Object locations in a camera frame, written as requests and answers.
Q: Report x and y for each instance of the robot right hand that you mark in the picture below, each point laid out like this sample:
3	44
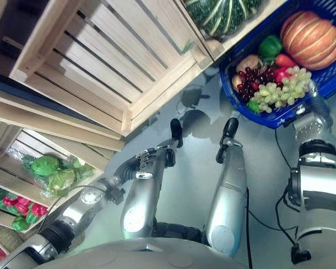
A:
319	107

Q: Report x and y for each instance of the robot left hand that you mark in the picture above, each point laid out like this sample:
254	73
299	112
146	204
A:
128	171

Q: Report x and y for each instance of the blue plastic basket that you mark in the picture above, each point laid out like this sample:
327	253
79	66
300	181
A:
333	75

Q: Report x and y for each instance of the robot right arm silver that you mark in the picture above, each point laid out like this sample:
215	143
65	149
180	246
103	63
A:
316	179

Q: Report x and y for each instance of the robot left arm silver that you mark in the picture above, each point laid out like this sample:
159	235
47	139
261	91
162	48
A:
72	213

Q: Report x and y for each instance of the green grape bunch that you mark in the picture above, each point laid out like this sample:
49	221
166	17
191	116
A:
285	89

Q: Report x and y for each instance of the leafy green vegetable bunch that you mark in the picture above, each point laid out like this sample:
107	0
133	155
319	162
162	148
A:
79	168

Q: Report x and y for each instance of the red bell pepper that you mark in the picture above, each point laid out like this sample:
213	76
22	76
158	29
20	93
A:
39	210
281	73
23	204
9	201

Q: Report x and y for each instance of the small green vegetable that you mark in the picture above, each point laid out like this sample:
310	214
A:
253	106

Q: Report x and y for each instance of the pale green cabbage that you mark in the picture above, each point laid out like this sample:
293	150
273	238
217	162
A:
61	182

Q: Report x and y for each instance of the orange pumpkin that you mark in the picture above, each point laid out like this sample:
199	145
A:
310	39

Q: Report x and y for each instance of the dark red grape bunch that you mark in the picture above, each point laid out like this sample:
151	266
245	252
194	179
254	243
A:
254	81

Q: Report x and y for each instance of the green bell pepper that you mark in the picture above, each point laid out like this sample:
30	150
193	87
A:
31	217
19	223
270	46

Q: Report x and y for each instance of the beige potato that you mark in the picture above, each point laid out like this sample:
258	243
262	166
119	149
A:
247	64

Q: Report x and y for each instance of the bright green cabbage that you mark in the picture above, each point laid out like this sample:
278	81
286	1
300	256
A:
44	165

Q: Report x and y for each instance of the robot torso grey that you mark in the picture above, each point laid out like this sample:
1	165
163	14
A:
145	256

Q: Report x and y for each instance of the wooden shelf board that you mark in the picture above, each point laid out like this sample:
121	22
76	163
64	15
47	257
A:
44	117

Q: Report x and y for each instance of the wooden crate with cabbages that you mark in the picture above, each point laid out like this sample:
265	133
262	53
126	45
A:
14	165

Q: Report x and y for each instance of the large empty wooden crate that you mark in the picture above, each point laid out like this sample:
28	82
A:
106	56

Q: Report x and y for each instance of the wooden crate with pumpkin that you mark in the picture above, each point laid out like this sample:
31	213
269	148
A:
212	47

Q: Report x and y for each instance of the dark green striped pumpkin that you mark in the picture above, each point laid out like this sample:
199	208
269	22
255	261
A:
221	14

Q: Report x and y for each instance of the wooden crate with peppers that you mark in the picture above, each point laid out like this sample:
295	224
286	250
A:
0	217

